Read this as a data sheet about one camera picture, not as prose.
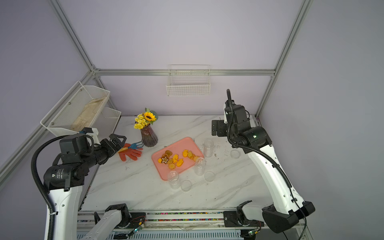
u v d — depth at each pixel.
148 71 1.93
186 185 0.86
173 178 0.88
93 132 0.57
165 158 0.93
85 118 0.78
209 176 0.89
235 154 0.98
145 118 0.85
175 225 0.73
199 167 0.93
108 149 0.55
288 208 0.37
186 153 0.96
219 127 0.59
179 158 0.96
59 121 0.68
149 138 0.97
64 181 0.38
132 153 0.98
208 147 0.97
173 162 0.93
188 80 1.02
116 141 0.56
